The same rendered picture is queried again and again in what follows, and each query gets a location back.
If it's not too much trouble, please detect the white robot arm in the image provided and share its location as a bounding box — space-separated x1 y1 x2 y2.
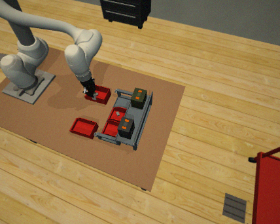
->
0 0 103 97

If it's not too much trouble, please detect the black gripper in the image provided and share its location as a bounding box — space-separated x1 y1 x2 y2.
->
80 77 96 100

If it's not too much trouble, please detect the red open-front bin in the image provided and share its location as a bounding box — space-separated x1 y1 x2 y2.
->
85 85 111 105
102 121 119 137
69 118 99 139
108 107 127 122

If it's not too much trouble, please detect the grey metal shelf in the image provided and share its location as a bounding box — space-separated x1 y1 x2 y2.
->
94 89 153 151

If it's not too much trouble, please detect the dark green case with orange latches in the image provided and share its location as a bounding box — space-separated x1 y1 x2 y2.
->
131 88 147 109

